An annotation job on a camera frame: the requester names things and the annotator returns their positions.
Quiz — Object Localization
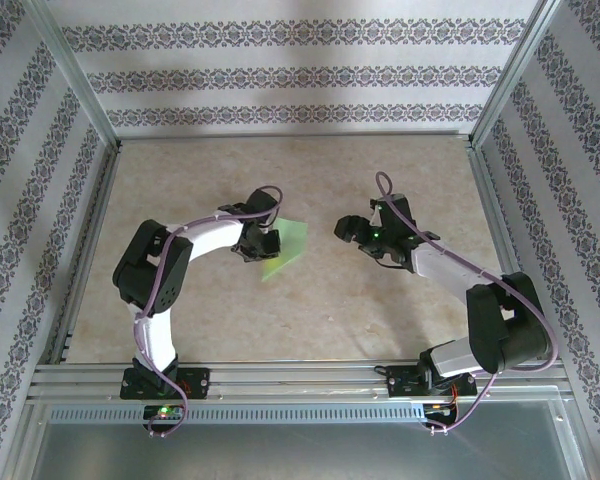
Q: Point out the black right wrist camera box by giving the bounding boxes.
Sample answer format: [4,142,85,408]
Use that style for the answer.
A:
[378,193,413,234]

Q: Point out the aluminium side rail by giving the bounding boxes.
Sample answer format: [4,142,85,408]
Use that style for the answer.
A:
[467,139,551,362]
[49,142,124,366]

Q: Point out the controller board with green light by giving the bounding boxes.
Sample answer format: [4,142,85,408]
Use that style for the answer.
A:
[143,405,185,421]

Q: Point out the green paper sheet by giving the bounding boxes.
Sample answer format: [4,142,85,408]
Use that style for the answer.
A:
[260,218,311,286]

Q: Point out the thin aluminium rail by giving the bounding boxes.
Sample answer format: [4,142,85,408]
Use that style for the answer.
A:
[115,130,476,143]

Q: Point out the grey sheet metal panel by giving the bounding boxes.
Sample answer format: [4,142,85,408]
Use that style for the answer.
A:
[14,399,591,480]

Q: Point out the aluminium frame post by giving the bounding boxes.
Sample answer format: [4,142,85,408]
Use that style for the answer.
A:
[468,0,566,149]
[22,0,124,151]

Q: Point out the wide aluminium mounting rail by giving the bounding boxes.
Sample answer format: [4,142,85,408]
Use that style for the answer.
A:
[27,362,575,404]

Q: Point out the slotted grey cable duct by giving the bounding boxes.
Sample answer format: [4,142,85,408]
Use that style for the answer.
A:
[47,403,427,426]

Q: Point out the purple cable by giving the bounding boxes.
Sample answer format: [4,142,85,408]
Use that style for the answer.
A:
[374,171,557,434]
[132,185,286,439]

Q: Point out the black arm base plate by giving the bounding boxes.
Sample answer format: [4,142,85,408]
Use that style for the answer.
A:
[385,363,477,400]
[119,367,212,401]

